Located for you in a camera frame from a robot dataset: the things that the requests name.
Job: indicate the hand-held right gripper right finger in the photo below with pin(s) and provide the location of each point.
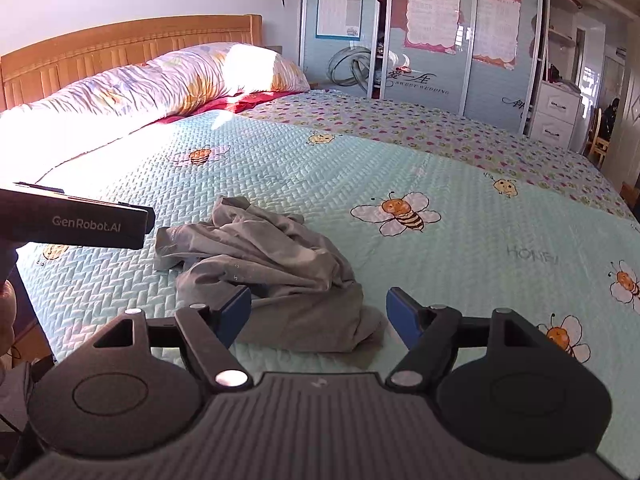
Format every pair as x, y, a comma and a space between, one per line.
402, 315

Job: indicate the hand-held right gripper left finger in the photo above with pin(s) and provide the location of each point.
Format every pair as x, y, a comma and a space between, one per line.
237, 310

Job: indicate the grey t-shirt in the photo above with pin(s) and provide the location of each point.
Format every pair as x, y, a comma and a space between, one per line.
280, 260

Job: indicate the person's left hand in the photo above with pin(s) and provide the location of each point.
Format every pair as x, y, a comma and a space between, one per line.
6, 315

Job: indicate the quilted bee-print bedspread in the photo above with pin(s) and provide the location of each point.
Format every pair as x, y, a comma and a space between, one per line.
450, 260

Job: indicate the floral pillow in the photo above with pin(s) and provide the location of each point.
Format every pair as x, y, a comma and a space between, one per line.
150, 80

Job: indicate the wooden headboard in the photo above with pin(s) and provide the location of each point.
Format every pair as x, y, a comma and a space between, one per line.
100, 45

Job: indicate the red bed sheet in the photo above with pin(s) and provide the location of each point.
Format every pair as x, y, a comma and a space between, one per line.
225, 105

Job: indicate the sliding-door wardrobe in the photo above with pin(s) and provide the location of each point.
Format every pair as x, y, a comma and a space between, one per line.
500, 90

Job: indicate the white drawer cabinet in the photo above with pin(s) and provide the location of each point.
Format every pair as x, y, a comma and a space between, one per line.
555, 115

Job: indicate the wooden cabinet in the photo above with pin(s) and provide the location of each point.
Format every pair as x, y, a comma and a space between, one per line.
631, 195

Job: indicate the wooden chair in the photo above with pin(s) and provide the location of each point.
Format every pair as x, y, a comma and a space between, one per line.
597, 140

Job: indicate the pink-bordered poster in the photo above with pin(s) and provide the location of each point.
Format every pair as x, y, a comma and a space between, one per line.
495, 30
432, 15

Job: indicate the blue-bordered poster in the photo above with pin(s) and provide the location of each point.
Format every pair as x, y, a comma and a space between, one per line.
340, 5

